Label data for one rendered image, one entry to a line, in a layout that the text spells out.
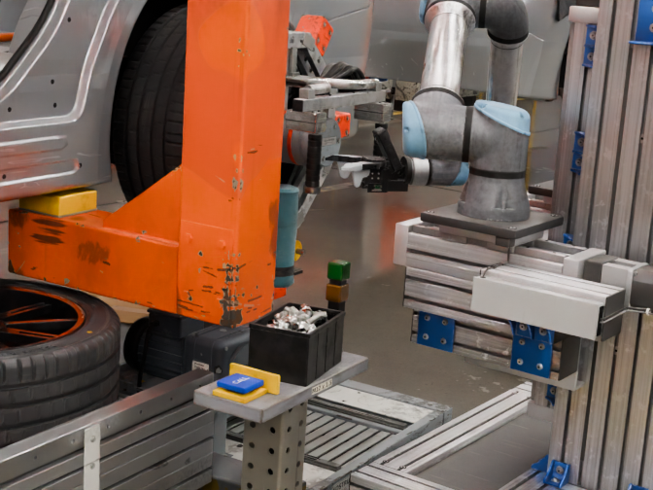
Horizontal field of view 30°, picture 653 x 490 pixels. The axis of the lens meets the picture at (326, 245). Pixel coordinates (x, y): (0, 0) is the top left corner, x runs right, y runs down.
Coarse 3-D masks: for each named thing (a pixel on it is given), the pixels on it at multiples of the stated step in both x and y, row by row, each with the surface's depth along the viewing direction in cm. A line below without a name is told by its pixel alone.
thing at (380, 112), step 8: (368, 104) 327; (376, 104) 325; (384, 104) 325; (360, 112) 328; (368, 112) 327; (376, 112) 326; (384, 112) 325; (368, 120) 327; (376, 120) 326; (384, 120) 326
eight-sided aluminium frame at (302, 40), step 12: (300, 36) 324; (312, 36) 329; (288, 48) 320; (300, 48) 329; (312, 48) 330; (300, 60) 334; (312, 60) 332; (312, 72) 340; (324, 168) 346; (300, 180) 346; (324, 180) 348; (300, 192) 346; (300, 204) 340; (300, 216) 340
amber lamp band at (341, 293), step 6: (330, 288) 272; (336, 288) 272; (342, 288) 272; (348, 288) 274; (330, 294) 273; (336, 294) 272; (342, 294) 272; (348, 294) 274; (330, 300) 273; (336, 300) 272; (342, 300) 273
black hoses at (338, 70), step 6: (330, 66) 329; (336, 66) 327; (342, 66) 327; (348, 66) 327; (354, 66) 327; (324, 72) 328; (330, 72) 326; (336, 72) 326; (342, 72) 325; (348, 72) 325; (354, 72) 329; (360, 72) 329; (330, 78) 325; (336, 78) 325; (342, 78) 325; (348, 78) 332; (354, 78) 332; (360, 78) 331; (342, 90) 335; (348, 90) 334; (354, 90) 333; (360, 90) 332
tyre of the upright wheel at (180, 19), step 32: (160, 32) 314; (128, 64) 312; (160, 64) 308; (128, 96) 310; (160, 96) 305; (128, 128) 310; (160, 128) 304; (128, 160) 312; (160, 160) 306; (128, 192) 319
